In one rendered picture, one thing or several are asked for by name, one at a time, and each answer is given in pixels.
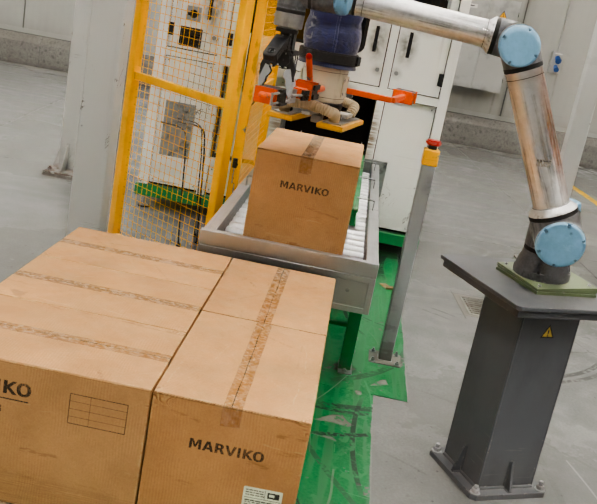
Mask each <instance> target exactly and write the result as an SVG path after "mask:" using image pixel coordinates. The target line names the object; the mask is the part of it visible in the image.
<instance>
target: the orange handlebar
mask: <svg viewBox="0 0 597 504"><path fill-rule="evenodd" d="M294 89H297V94H301V92H302V90H308V89H307V88H302V87H298V86H296V85H295V87H294ZM347 94H351V95H355V96H360V97H364V98H369V99H374V100H378V101H383V102H388V103H396V102H399V101H402V100H405V95H404V94H399V95H396V96H392V97H390V96H385V95H380V94H376V93H371V92H366V91H362V90H357V89H352V88H347ZM258 96H259V97H260V98H262V99H266V100H270V99H271V93H268V92H264V91H260V92H259V93H258Z"/></svg>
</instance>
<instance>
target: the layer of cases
mask: <svg viewBox="0 0 597 504"><path fill-rule="evenodd" d="M335 282H336V279H334V278H330V277H325V276H320V275H315V274H310V273H305V272H300V271H295V270H290V269H285V268H280V267H275V266H270V265H265V264H261V263H256V262H251V261H246V260H241V259H236V258H233V260H232V258H231V257H226V256H221V255H216V254H211V253H206V252H201V251H196V250H192V249H187V248H182V247H177V246H172V245H167V244H162V243H157V242H152V241H147V240H142V239H137V238H132V237H127V236H123V235H118V234H113V233H108V232H103V231H98V230H93V229H88V228H83V227H78V228H77V229H76V230H74V231H73V232H71V233H70V234H69V235H67V236H66V237H64V238H63V239H62V240H60V241H59V242H57V243H56V244H54V245H53V246H52V247H50V248H49V249H47V250H46V251H45V252H43V253H42V254H40V255H39V256H38V257H36V258H35V259H33V260H32V261H31V262H29V263H28V264H26V265H25V266H24V267H22V268H21V269H19V270H18V271H16V272H15V273H14V274H12V275H11V276H9V277H8V278H7V279H5V280H4V281H2V282H1V283H0V501H4V502H8V503H13V504H295V503H296V498H297V493H298V489H299V484H300V479H301V474H302V469H303V464H304V460H305V455H306V450H307V445H308V440H309V436H310V431H311V426H312V420H313V414H314V408H315V402H316V396H317V390H318V384H319V378H320V372H321V366H322V360H323V354H324V348H325V342H326V336H327V330H328V324H329V318H330V312H331V306H332V300H333V294H334V288H335Z"/></svg>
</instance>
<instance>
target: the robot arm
mask: <svg viewBox="0 0 597 504"><path fill-rule="evenodd" d="M306 8H307V9H312V10H317V11H322V12H327V13H332V14H337V15H339V16H342V15H343V16H346V15H347V14H349V15H354V16H361V17H365V18H368V19H372V20H376V21H380V22H384V23H388V24H392V25H396V26H400V27H404V28H408V29H412V30H416V31H420V32H424V33H428V34H432V35H436V36H439V37H443V38H447V39H451V40H455V41H459V42H463V43H467V44H471V45H475V46H479V47H482V48H483V50H484V51H485V53H486V54H490V55H494V56H497V57H500V58H501V62H502V67H503V72H504V75H505V77H506V81H507V86H508V91H509V96H510V100H511V105H512V110H513V115H514V119H515V124H516V129H517V134H518V138H519V143H520V148H521V153H522V157H523V162H524V167H525V172H526V176H527V181H528V186H529V191H530V195H531V200H532V205H533V207H532V209H531V210H530V211H529V213H528V217H529V226H528V230H527V235H526V239H525V243H524V247H523V249H522V251H521V252H520V254H519V255H518V257H517V259H516V260H515V261H514V264H513V270H514V272H515V273H517V274H518V275H520V276H522V277H524V278H527V279H529V280H532V281H536V282H540V283H545V284H554V285H560V284H566V283H568V282H569V280H570V276H571V272H570V265H572V264H574V263H575V262H577V261H578V260H579V259H580V258H581V257H582V255H583V253H584V251H585V248H586V237H585V235H584V233H583V230H582V226H581V221H580V216H579V215H580V212H581V203H580V202H579V201H577V200H574V199H571V198H569V195H568V190H567V185H566V180H565V175H564V170H563V165H562V160H561V155H560V150H559V145H558V140H557V135H556V130H555V125H554V120H553V114H552V109H551V104H550V99H549V94H548V89H547V84H546V79H545V74H544V69H543V66H544V64H543V59H542V54H541V41H540V38H539V35H538V33H537V32H536V31H535V30H534V29H533V28H532V27H530V26H528V25H526V24H524V23H521V22H517V21H514V20H510V19H506V18H502V17H498V16H496V17H494V18H493V19H490V20H489V19H485V18H481V17H477V16H473V15H469V14H465V13H461V12H457V11H453V10H449V9H445V8H441V7H437V6H433V5H429V4H425V3H421V2H417V1H413V0H278V1H277V7H276V12H275V13H274V16H275V18H274V25H278V26H276V29H275V30H276V31H279V32H281V33H280V34H276V35H275V36H274V38H273V39H272V40H271V42H270V43H269V44H268V46H267V47H266V48H265V50H264V51H263V60H262V61H261V64H260V70H259V78H258V85H264V83H265V82H266V80H267V78H268V77H269V75H270V74H271V72H272V67H275V66H276V65H277V66H281V68H282V69H284V68H285V67H286V68H287V70H286V71H285V72H284V73H283V77H284V79H285V81H286V83H285V87H286V96H287V99H290V97H291V95H292V92H293V88H294V87H295V85H296V82H295V79H294V77H295V74H296V67H297V61H298V56H299V51H297V50H295V43H296V38H297V35H298V32H299V30H302V28H303V23H304V17H305V12H306ZM298 29H299V30H298ZM294 56H295V60H294ZM296 56H297V60H296ZM295 61H296V64H295ZM272 64H273V65H272Z"/></svg>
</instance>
